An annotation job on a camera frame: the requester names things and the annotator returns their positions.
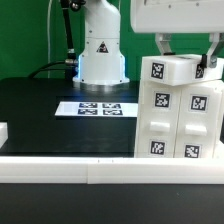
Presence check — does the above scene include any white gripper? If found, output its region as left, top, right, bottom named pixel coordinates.
left=130, top=0, right=224, bottom=69

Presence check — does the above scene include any small white cabinet top block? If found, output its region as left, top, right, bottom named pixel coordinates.
left=141, top=54, right=224, bottom=86

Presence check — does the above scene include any white cabinet body box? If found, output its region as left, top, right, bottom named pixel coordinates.
left=134, top=80, right=224, bottom=159

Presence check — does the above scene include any white marker base sheet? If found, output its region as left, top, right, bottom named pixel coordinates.
left=55, top=101, right=138, bottom=117

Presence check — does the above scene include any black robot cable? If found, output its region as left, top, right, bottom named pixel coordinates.
left=27, top=0, right=86, bottom=80

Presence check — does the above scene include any white cable on wall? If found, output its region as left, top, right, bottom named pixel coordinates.
left=46, top=0, right=54, bottom=79

